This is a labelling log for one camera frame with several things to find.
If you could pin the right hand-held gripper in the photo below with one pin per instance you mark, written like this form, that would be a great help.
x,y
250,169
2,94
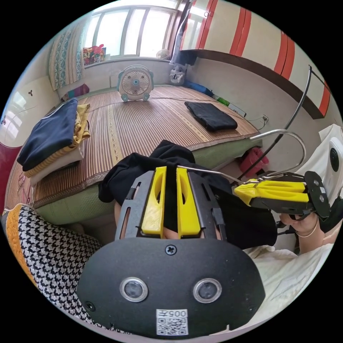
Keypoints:
x,y
317,193

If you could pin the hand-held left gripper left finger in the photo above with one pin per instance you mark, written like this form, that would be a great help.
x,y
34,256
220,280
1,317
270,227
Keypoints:
x,y
153,203

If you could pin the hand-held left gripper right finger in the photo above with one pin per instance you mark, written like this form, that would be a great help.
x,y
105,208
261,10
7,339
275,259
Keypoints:
x,y
189,214

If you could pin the black short sleeve shirt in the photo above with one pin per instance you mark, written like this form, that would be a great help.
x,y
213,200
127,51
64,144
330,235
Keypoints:
x,y
241,222

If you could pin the person's right forearm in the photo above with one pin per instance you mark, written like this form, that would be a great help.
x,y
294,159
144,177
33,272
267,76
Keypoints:
x,y
313,241

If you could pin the person's right hand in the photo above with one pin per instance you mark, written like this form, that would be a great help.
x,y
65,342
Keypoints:
x,y
302,223

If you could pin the red plastic bag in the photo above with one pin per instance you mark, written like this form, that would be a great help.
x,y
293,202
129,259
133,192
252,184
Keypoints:
x,y
254,160

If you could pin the bed with woven mat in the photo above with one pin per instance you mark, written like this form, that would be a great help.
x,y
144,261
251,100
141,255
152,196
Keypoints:
x,y
150,126

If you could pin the person's body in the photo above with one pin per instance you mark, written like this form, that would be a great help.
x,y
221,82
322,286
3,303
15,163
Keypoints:
x,y
292,284

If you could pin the folded black garment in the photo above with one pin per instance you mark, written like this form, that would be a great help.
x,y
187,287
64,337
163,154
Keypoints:
x,y
211,115

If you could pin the houndstooth cloth with orange edge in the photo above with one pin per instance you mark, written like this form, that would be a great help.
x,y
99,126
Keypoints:
x,y
53,262

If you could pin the white and teal table fan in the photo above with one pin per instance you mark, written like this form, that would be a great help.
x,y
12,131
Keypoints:
x,y
135,81

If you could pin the pile of clothes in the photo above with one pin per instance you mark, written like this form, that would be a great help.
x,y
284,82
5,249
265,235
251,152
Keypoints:
x,y
51,134

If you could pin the blue folded cloth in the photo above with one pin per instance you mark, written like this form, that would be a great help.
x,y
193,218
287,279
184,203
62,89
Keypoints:
x,y
199,88

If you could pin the pink and teal pillow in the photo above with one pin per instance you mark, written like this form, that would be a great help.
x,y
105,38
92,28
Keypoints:
x,y
77,91

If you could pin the small white fan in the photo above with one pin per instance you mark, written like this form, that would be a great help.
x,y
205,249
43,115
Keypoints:
x,y
163,54

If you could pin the white wardrobe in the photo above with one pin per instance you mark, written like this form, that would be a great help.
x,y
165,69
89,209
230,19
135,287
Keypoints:
x,y
24,112

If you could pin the white cupboard with orange stripes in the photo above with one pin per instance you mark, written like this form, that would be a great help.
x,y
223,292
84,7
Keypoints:
x,y
257,34

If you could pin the colourful toy box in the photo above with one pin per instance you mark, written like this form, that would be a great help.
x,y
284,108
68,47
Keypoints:
x,y
93,55

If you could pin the grey hanging garment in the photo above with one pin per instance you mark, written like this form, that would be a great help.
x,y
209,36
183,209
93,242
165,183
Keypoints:
x,y
178,40

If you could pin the teal patterned curtain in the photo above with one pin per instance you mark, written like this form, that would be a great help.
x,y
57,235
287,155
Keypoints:
x,y
65,61

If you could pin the window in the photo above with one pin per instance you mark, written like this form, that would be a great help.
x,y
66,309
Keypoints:
x,y
128,32

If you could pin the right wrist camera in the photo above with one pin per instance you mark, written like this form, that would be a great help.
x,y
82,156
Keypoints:
x,y
333,155

